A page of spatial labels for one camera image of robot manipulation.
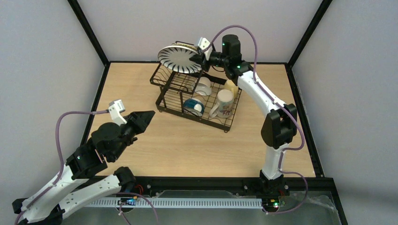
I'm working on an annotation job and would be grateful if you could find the woven bamboo plate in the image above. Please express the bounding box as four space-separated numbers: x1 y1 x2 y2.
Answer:
173 43 197 51

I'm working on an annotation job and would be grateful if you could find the beige mug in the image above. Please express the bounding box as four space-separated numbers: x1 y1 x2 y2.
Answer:
209 89 234 119

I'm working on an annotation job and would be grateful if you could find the teal patterned white bowl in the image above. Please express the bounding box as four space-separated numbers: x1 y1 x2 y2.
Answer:
183 98 205 117

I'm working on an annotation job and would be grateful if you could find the yellow mug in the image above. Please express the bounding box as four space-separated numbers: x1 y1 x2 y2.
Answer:
223 80 239 98

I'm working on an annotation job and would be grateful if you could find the black wire dish rack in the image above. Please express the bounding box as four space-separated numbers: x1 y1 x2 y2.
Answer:
150 50 241 133

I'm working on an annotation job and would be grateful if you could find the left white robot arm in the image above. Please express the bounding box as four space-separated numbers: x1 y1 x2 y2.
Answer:
12 110 155 225

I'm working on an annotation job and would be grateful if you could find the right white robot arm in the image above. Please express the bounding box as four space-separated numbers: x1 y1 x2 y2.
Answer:
190 34 303 193

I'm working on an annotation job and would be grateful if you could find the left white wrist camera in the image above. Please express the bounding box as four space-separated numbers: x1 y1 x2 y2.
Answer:
108 99 127 125

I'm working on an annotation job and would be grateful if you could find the plain white bowl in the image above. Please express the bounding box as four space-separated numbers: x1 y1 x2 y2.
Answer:
191 77 212 96

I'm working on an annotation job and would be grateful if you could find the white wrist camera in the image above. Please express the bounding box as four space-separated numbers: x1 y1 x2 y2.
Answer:
197 37 213 61
108 99 127 125

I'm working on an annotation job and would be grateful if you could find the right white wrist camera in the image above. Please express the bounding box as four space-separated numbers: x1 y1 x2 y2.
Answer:
197 37 213 61

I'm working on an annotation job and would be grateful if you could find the white slotted cable duct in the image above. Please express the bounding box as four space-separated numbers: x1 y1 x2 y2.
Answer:
87 197 262 209

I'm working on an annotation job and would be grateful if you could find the blue striped white plate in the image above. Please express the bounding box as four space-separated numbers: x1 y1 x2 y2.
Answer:
157 44 200 74

